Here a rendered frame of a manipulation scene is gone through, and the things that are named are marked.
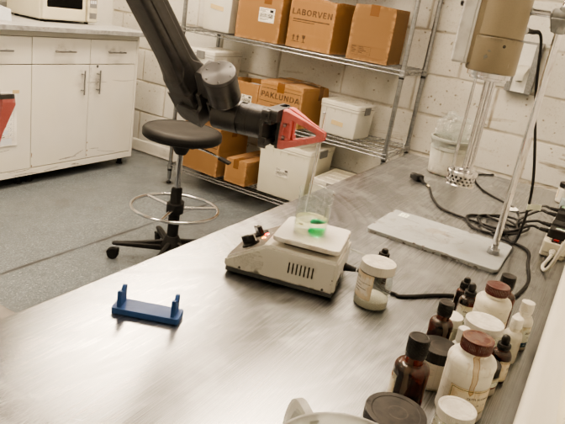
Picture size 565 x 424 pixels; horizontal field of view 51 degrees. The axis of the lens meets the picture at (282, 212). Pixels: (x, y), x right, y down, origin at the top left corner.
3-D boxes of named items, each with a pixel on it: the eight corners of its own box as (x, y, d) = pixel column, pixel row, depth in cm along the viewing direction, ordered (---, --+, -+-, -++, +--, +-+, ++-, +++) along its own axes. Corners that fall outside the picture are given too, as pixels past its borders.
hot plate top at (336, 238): (271, 240, 101) (271, 235, 101) (289, 219, 112) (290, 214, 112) (339, 257, 98) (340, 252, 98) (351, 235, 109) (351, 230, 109)
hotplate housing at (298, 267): (222, 271, 105) (228, 229, 102) (246, 246, 117) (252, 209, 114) (344, 304, 100) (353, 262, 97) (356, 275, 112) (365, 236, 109)
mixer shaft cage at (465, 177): (440, 182, 132) (469, 69, 123) (448, 177, 137) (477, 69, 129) (470, 191, 129) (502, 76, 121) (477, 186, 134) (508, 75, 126)
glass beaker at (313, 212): (298, 225, 108) (306, 181, 106) (331, 235, 106) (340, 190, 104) (283, 235, 102) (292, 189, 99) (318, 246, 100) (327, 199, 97)
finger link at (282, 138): (336, 113, 102) (286, 103, 105) (324, 119, 95) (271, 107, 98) (329, 151, 104) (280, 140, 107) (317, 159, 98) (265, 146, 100)
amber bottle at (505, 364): (480, 378, 85) (493, 333, 83) (487, 371, 87) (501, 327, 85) (499, 388, 83) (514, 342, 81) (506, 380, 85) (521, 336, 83)
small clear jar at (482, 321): (496, 358, 91) (509, 320, 89) (488, 374, 86) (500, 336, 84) (460, 343, 94) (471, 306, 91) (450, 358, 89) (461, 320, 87)
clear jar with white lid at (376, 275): (375, 294, 106) (384, 253, 103) (393, 310, 100) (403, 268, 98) (345, 296, 103) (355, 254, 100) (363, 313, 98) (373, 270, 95)
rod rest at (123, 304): (110, 313, 86) (111, 291, 85) (118, 302, 89) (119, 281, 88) (177, 325, 85) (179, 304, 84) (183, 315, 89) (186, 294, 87)
